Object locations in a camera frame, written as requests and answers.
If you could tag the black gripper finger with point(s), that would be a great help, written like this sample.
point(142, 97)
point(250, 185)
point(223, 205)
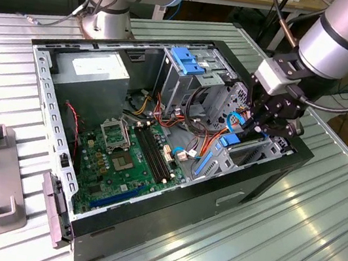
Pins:
point(254, 98)
point(283, 127)

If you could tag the hard disk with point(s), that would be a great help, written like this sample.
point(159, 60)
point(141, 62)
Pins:
point(230, 140)

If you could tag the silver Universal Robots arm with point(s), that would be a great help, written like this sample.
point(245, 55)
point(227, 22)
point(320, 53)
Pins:
point(340, 41)

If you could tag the metal disk bay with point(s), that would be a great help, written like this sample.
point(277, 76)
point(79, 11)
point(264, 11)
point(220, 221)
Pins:
point(221, 164)

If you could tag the black stand pole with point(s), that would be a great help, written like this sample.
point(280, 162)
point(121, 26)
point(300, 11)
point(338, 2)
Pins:
point(265, 32)

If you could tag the metal optical drive cage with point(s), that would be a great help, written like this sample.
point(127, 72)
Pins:
point(174, 84)

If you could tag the black RAM slot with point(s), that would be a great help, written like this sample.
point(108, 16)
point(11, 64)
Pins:
point(149, 156)
point(158, 154)
point(153, 155)
point(162, 152)

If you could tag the CPU socket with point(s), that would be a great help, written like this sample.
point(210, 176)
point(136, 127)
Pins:
point(121, 163)

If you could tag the black open PC case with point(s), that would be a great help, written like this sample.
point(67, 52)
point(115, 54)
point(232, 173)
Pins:
point(163, 221)

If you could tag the green motherboard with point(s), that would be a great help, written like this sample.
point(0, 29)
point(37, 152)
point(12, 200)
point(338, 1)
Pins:
point(119, 181)

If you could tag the grey power supply unit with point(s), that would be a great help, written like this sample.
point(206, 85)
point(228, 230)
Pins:
point(90, 97)

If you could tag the blue expansion slot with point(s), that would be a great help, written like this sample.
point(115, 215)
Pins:
point(117, 196)

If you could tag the black case fan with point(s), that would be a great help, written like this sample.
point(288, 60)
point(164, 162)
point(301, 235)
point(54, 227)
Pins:
point(67, 130)

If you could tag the grey plastic case panel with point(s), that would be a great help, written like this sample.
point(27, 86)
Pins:
point(53, 204)

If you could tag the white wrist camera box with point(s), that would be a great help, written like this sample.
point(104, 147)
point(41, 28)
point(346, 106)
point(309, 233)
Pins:
point(271, 78)

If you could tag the blue plastic drive bracket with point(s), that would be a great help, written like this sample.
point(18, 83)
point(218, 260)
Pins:
point(185, 61)

